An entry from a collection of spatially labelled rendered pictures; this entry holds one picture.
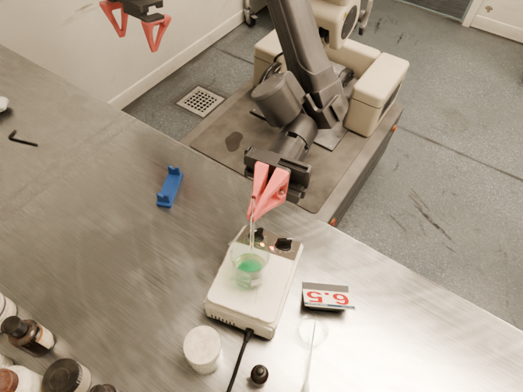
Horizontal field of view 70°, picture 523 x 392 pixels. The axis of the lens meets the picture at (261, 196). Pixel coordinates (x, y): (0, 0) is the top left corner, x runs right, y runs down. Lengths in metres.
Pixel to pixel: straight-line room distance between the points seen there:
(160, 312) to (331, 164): 0.94
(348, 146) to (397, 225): 0.49
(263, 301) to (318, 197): 0.77
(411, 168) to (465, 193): 0.28
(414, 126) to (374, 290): 1.65
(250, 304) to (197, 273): 0.17
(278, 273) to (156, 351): 0.25
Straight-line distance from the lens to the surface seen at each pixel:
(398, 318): 0.78
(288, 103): 0.57
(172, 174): 0.89
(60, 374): 0.70
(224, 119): 1.61
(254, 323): 0.65
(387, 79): 1.57
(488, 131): 2.52
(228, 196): 0.85
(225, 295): 0.64
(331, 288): 0.76
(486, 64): 3.08
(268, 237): 0.75
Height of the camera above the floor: 1.44
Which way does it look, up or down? 53 degrees down
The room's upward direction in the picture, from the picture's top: 4 degrees clockwise
